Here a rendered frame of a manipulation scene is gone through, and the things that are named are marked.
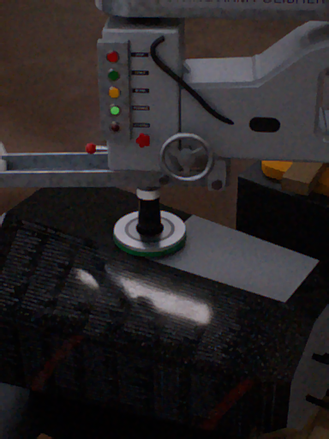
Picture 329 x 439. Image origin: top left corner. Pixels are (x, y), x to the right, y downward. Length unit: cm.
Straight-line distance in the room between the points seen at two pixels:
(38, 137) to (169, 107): 286
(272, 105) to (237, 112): 10
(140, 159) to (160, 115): 15
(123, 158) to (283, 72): 50
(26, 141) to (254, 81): 295
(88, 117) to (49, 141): 39
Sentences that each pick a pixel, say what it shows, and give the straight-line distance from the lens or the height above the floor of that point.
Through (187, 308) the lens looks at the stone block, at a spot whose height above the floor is 73.
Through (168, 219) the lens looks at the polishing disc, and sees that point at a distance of 261.
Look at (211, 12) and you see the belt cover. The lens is 215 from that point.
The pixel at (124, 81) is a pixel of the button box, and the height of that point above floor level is 138.
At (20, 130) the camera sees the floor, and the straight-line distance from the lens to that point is 517.
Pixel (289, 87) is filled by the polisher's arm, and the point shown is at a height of 137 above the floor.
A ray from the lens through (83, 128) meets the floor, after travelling 513.
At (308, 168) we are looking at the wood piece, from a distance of 297.
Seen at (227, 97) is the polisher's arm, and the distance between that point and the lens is 224.
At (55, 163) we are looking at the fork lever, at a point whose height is 104.
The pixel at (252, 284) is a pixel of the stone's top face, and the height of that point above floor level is 80.
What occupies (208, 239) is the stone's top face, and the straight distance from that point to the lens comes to 261.
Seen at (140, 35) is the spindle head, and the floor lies 151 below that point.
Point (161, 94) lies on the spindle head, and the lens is 224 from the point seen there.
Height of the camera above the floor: 225
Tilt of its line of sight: 33 degrees down
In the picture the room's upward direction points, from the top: 1 degrees counter-clockwise
